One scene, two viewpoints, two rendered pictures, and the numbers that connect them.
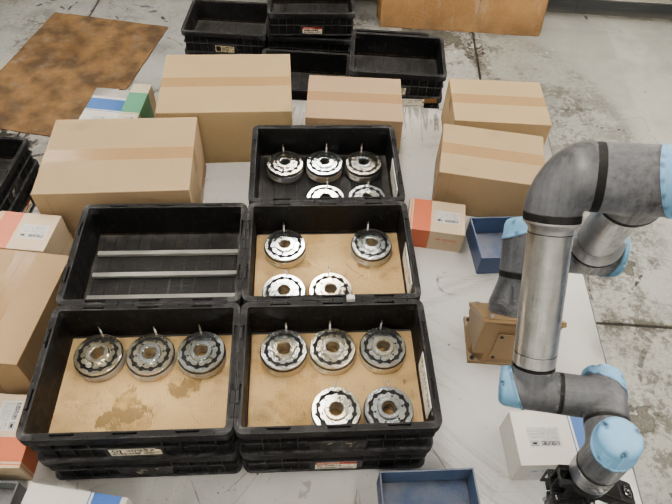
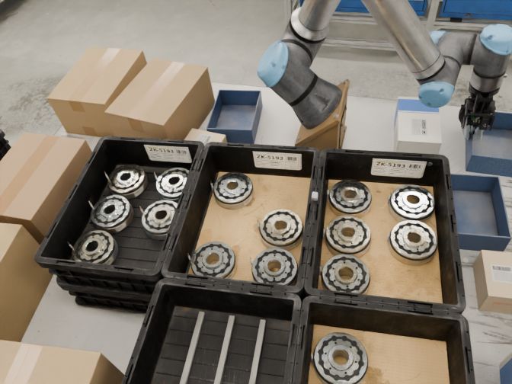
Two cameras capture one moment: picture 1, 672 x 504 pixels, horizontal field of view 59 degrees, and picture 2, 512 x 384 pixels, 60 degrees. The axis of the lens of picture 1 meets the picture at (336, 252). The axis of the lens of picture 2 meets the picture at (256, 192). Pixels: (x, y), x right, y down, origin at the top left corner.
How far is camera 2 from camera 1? 91 cm
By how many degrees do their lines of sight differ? 41
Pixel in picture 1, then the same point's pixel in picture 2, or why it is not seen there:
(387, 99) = (46, 146)
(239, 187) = (70, 328)
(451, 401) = not seen: hidden behind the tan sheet
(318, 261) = (235, 238)
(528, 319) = (420, 40)
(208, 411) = (406, 360)
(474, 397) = not seen: hidden behind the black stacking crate
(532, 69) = not seen: outside the picture
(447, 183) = (171, 128)
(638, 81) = (47, 55)
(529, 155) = (169, 68)
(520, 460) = (437, 142)
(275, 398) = (392, 293)
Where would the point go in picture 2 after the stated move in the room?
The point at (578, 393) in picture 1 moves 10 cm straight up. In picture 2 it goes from (455, 51) to (465, 12)
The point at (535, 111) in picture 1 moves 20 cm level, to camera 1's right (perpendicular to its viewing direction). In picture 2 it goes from (122, 55) to (145, 25)
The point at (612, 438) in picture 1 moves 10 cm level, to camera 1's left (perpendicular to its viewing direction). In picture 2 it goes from (502, 34) to (505, 59)
